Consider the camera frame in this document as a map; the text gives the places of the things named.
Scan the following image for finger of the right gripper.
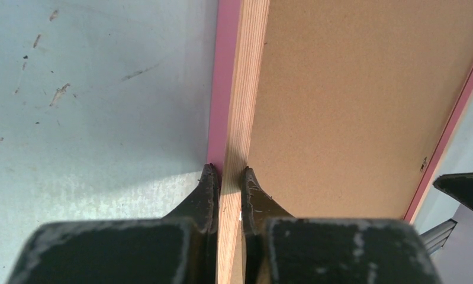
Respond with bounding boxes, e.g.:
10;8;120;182
433;173;473;212

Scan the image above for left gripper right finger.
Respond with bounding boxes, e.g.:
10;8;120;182
242;167;441;283

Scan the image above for brown backing board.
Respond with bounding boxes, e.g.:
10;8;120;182
247;1;473;239

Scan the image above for aluminium frame rails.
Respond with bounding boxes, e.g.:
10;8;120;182
420;219;457;255

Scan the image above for pink wooden picture frame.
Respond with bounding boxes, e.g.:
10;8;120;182
205;0;473;284

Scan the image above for small metal turn clip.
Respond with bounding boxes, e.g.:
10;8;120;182
419;157;428;172

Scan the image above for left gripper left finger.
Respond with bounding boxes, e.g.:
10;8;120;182
8;164;219;283

